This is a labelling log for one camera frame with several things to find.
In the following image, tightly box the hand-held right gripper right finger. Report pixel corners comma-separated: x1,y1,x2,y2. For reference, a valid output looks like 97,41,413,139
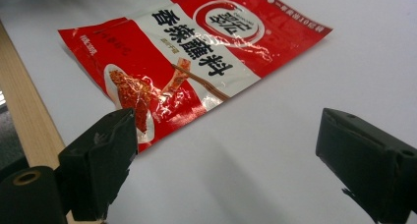
315,107,417,224

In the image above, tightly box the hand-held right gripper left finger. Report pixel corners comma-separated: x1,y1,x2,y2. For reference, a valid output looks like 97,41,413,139
57,107,139,222

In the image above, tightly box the red and white seasoning packet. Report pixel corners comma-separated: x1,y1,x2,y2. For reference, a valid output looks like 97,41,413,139
57,0,334,153

